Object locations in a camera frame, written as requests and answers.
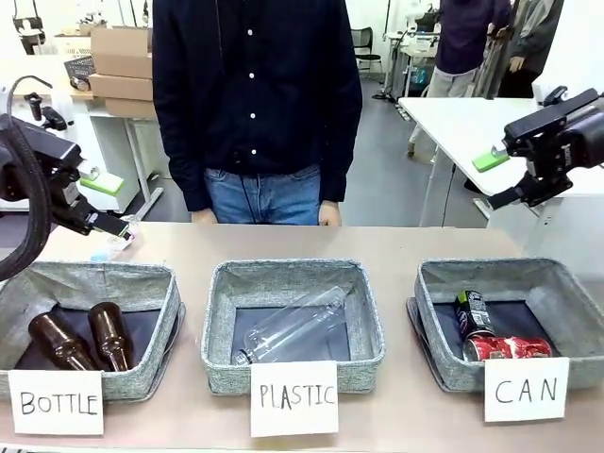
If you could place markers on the open cardboard box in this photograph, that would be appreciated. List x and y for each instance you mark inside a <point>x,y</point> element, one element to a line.
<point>122,52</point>

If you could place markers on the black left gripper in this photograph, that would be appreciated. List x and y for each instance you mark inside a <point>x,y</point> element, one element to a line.
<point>63,160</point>

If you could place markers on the brown glass bottle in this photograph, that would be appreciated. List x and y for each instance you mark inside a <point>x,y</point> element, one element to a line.
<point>108,330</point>
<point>56,340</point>

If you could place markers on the bystander in grey jacket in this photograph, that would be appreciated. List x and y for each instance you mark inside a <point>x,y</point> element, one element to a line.
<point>538,38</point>

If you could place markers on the person's right hand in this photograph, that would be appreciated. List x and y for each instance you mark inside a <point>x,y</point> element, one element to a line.
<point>204,217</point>

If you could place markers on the white side table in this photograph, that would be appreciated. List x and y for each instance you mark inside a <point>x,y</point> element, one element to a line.
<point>453,122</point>

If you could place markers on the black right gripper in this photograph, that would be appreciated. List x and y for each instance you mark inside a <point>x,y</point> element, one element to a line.
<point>566,137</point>

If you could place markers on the white paper sign PLASTIC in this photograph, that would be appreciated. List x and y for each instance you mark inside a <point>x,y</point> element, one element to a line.
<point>294,398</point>

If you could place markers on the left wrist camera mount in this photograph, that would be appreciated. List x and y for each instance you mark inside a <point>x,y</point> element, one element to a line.
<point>47,118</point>

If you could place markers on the person's left hand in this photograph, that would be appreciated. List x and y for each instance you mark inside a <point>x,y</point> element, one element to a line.
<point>330,216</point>

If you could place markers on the small blue packet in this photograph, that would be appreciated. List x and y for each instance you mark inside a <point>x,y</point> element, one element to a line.
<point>101,257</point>

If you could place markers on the person's left forearm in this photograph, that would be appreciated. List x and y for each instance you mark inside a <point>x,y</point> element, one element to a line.
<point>342,160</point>

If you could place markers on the grey fabric basket plastic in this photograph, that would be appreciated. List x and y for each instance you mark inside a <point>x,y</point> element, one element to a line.
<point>292,276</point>

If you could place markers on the wooden top table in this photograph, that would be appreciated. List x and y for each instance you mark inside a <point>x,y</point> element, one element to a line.
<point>42,75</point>

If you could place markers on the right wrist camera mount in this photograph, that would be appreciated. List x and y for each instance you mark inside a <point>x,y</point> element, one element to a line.
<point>556,96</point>

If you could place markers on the person's right forearm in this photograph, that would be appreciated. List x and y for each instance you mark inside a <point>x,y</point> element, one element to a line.
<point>184,165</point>

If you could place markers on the grey fabric basket bottle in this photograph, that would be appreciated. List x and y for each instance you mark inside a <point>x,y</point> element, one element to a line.
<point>151,373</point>

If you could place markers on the black plastic crate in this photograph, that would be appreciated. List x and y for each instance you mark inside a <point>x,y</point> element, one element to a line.
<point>80,71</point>

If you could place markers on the white paper sign CAN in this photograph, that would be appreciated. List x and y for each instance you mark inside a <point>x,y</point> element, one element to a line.
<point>526,389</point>

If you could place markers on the crumpled clear plastic wrap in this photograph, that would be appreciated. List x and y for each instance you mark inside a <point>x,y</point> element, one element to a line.
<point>125,240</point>

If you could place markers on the clear plastic bottle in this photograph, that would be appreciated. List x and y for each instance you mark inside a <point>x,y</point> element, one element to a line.
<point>288,330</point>

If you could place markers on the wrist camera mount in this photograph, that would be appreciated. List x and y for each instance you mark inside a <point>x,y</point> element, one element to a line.
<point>556,96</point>
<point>47,118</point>

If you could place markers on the black drink can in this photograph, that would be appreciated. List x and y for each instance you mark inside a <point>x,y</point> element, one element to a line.
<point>474,313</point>

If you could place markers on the wide closed cardboard box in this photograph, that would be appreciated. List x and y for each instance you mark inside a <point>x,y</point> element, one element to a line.
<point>132,107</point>

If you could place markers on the flat closed cardboard box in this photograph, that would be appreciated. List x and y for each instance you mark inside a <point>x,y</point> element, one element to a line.
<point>122,87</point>

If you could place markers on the bystander in purple sweater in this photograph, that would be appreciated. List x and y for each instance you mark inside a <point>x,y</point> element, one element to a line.
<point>462,42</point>

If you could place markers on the red crushed drink can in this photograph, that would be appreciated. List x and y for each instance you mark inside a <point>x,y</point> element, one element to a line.
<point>509,349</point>

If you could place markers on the white desk with legs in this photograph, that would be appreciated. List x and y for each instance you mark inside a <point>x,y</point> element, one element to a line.
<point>122,156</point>

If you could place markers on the grey fabric basket can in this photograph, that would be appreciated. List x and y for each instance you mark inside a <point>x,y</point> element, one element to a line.
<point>495,273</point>

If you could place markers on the black office chair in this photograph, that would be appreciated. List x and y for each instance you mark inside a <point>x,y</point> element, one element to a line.
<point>365,52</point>

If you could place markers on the person in dark shirt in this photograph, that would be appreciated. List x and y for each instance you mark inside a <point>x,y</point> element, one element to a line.
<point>255,94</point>

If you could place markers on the white perforated crate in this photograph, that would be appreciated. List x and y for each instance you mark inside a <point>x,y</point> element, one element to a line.
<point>71,46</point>

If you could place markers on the white paper sign BOTTLE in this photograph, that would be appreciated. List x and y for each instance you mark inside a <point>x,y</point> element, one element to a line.
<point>55,402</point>

